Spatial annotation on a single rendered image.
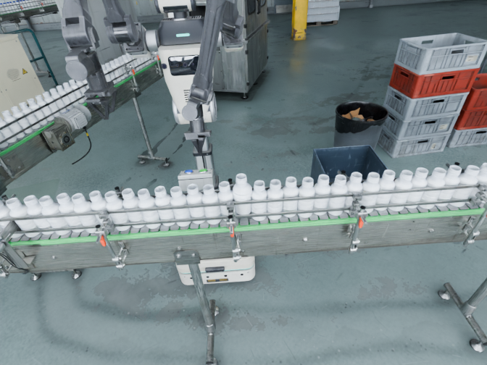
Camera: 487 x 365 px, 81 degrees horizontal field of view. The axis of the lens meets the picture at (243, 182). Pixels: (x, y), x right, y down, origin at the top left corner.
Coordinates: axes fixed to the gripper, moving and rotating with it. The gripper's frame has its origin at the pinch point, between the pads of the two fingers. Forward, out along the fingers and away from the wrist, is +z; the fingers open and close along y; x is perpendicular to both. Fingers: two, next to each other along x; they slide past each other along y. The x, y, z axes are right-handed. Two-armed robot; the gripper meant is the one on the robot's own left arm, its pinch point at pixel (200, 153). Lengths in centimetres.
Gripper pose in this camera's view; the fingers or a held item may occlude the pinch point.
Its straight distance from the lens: 117.5
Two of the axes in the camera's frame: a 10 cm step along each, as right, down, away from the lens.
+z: 0.6, 9.5, 3.2
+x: -0.1, -3.2, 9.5
